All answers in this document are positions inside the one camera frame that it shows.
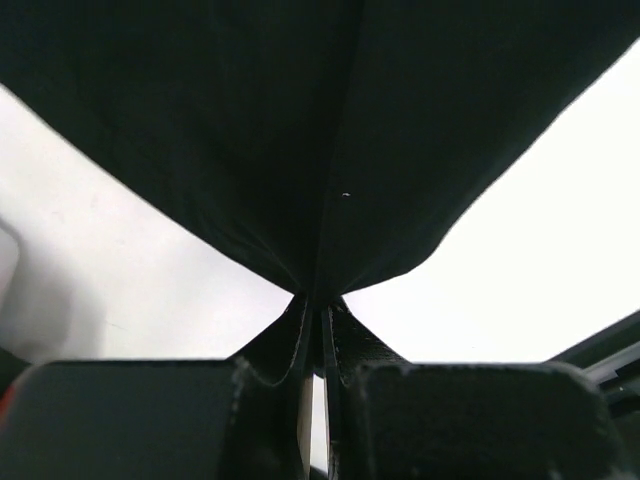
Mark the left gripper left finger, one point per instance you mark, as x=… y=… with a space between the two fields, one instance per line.
x=244 y=417

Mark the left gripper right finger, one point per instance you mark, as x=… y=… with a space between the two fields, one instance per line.
x=389 y=418

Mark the black printed t shirt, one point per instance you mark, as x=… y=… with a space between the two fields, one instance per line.
x=325 y=145

